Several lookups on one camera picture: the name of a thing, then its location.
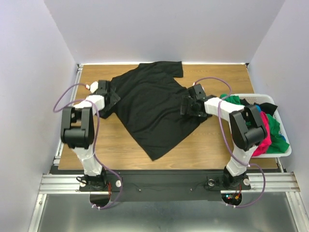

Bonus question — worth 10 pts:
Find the black t shirt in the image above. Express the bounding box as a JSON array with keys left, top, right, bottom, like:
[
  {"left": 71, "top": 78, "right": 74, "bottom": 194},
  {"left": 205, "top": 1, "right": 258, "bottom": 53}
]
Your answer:
[
  {"left": 240, "top": 99, "right": 278, "bottom": 116},
  {"left": 99, "top": 61, "right": 206, "bottom": 161}
]

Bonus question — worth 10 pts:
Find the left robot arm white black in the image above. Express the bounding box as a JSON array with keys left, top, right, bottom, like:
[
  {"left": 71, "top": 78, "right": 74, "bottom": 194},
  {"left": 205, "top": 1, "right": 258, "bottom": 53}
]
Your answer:
[{"left": 53, "top": 80, "right": 120, "bottom": 191}]

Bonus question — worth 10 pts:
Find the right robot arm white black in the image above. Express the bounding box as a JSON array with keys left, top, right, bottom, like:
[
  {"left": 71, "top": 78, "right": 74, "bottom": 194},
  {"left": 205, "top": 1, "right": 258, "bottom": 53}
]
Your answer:
[{"left": 181, "top": 84, "right": 267, "bottom": 189}]

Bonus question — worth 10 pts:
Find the white laundry basket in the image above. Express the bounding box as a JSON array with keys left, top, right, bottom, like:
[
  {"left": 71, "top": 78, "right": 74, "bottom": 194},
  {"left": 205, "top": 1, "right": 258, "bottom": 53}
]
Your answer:
[{"left": 225, "top": 93, "right": 292, "bottom": 158}]

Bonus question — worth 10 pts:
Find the blue t shirt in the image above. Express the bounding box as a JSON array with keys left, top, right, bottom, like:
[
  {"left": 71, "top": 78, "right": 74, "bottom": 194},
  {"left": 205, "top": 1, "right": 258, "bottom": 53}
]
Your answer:
[{"left": 255, "top": 104, "right": 262, "bottom": 112}]

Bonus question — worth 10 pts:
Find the pink t shirt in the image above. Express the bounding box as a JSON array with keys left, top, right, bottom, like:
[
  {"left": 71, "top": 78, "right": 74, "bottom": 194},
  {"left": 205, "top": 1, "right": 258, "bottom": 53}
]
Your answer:
[{"left": 253, "top": 112, "right": 272, "bottom": 157}]

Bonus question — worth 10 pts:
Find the green t shirt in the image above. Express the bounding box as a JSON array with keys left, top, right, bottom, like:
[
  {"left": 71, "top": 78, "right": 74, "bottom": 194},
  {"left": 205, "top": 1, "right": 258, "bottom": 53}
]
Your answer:
[{"left": 219, "top": 94, "right": 290, "bottom": 154}]

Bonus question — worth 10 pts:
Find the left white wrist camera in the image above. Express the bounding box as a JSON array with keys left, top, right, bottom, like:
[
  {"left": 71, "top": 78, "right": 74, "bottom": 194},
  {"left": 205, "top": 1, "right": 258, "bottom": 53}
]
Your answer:
[{"left": 85, "top": 81, "right": 98, "bottom": 93}]

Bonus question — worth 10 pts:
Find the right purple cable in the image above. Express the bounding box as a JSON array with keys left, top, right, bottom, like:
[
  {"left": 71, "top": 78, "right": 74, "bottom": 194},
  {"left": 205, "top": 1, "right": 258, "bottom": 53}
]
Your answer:
[{"left": 194, "top": 76, "right": 267, "bottom": 209}]

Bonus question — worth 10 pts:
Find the purple cable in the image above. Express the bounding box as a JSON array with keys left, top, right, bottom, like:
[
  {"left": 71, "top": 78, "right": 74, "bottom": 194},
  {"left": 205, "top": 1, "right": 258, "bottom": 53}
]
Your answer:
[
  {"left": 194, "top": 76, "right": 267, "bottom": 209},
  {"left": 53, "top": 83, "right": 124, "bottom": 210}
]

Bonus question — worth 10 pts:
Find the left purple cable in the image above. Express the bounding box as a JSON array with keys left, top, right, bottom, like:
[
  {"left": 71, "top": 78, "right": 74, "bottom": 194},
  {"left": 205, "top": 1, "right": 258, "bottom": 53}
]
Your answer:
[{"left": 53, "top": 83, "right": 124, "bottom": 210}]

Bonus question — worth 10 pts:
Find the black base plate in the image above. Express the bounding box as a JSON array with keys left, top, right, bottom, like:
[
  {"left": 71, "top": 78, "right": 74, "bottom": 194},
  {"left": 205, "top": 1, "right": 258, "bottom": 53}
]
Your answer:
[{"left": 79, "top": 169, "right": 252, "bottom": 202}]

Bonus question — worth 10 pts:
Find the aluminium frame rail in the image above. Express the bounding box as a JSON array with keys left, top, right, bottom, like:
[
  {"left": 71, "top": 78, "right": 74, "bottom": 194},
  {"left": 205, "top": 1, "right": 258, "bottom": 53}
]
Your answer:
[{"left": 28, "top": 64, "right": 84, "bottom": 232}]

